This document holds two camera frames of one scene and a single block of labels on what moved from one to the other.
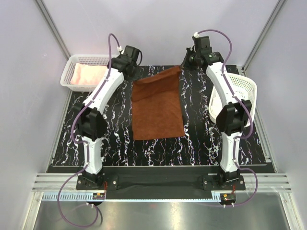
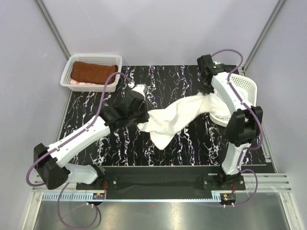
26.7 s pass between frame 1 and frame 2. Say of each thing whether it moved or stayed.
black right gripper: moved
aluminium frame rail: stayed
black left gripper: moved
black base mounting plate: stayed
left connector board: stayed
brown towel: moved
